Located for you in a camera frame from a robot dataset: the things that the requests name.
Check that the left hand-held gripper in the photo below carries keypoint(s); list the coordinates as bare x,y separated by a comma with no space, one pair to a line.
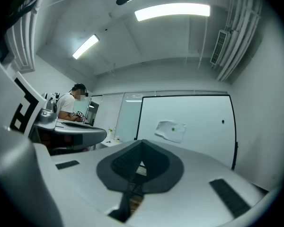
26,96

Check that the glass door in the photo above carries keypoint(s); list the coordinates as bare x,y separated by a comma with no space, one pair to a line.
94,112

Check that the white ceiling pipes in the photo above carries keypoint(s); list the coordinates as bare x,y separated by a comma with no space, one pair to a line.
239,37

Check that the long ceiling light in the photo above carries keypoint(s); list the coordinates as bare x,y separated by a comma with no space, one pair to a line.
85,46
172,11

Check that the person's torso in black clothing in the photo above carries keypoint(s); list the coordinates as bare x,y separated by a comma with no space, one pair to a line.
23,0

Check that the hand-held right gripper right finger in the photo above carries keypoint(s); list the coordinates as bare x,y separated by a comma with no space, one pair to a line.
191,197

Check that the small flower pot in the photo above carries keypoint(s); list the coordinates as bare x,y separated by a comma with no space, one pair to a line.
118,140

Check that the glass partition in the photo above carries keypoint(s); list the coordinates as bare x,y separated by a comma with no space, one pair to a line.
130,117

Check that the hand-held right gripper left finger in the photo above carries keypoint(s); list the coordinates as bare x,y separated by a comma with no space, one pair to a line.
85,185

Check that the grey striped harness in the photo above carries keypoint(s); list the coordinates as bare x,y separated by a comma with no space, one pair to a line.
21,44

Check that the white vase with flowers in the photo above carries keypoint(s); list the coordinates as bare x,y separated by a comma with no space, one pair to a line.
110,133

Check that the white glossy table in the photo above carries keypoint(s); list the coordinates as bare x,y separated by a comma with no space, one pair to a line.
198,110

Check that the white air vent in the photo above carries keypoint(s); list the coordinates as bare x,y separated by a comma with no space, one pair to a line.
219,46

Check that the white window blinds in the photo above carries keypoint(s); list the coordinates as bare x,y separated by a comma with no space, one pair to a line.
111,110

